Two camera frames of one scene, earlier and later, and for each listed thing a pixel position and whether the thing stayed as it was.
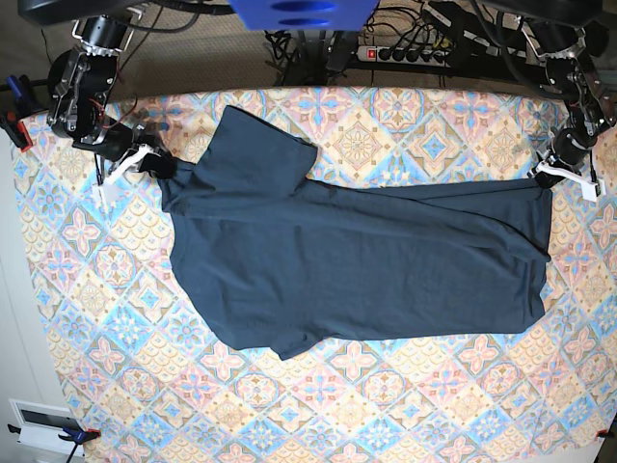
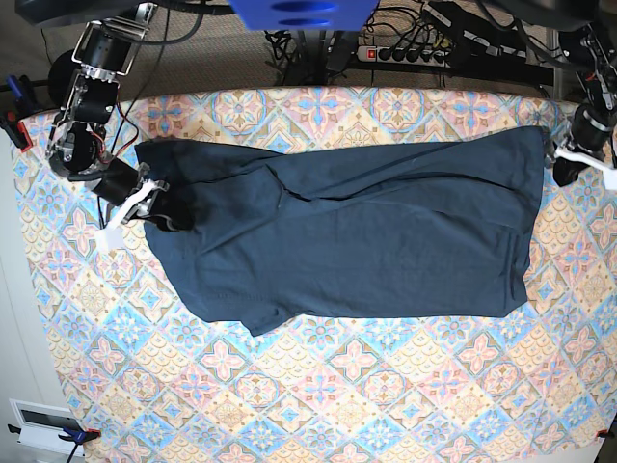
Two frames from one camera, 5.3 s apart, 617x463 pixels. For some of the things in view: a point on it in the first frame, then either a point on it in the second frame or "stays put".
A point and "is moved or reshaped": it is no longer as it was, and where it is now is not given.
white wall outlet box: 40,425 stays put
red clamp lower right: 604,433 stays put
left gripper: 119,143 to 171,208
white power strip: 403,56 stays put
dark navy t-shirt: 274,260 is moved or reshaped
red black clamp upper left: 16,131 stays put
